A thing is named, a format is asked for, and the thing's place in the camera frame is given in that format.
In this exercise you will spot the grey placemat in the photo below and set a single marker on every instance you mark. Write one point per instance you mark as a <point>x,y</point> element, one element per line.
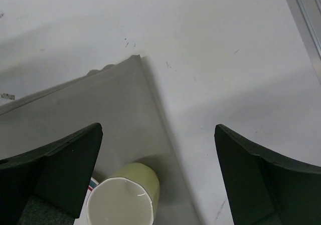
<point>123,99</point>

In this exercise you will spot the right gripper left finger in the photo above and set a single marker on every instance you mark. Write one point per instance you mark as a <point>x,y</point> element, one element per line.
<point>48,185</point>

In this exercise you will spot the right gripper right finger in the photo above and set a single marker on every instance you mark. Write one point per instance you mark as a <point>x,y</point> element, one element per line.
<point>263,186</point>

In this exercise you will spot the aluminium rail right side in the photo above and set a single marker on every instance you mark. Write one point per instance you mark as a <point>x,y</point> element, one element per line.
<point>310,10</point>

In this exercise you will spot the white plate green rim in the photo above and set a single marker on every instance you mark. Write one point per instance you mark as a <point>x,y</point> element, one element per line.
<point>92,184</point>

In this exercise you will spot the light green mug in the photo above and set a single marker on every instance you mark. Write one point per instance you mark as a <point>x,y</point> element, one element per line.
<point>130,196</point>

